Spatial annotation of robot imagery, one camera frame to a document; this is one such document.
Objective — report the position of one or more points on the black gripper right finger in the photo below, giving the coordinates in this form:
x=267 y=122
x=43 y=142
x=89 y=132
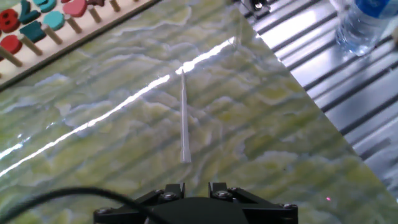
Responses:
x=264 y=211

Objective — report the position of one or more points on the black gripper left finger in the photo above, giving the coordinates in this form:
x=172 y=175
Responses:
x=118 y=217

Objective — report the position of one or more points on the clear large pipette tip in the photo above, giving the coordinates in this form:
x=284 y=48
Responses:
x=185 y=130

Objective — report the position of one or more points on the green marble pattern mat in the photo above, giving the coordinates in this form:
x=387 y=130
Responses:
x=248 y=140

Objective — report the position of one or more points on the wooden shape puzzle board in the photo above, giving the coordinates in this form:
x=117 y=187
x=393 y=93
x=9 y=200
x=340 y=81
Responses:
x=56 y=46

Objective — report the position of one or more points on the clear water bottle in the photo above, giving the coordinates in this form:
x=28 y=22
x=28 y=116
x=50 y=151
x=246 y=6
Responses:
x=357 y=31

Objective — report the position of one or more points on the red circle puzzle piece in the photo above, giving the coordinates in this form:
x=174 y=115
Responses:
x=11 y=43

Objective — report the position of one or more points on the dark green square puzzle piece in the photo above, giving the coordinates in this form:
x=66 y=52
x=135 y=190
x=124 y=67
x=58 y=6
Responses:
x=32 y=31

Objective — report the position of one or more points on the teal round puzzle piece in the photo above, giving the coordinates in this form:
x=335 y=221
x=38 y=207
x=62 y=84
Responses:
x=53 y=20

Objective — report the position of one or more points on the pink puzzle piece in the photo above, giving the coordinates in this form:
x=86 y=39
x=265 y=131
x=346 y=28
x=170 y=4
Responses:
x=74 y=7

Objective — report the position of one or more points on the brown digit piece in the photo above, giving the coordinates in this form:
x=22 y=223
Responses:
x=97 y=2

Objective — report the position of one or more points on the navy seven digit piece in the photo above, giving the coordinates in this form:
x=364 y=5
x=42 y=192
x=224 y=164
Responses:
x=29 y=15

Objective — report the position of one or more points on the red eight digit piece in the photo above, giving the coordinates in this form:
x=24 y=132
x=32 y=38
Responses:
x=4 y=25

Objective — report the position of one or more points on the teal six digit piece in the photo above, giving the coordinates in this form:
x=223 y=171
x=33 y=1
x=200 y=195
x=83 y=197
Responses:
x=46 y=4

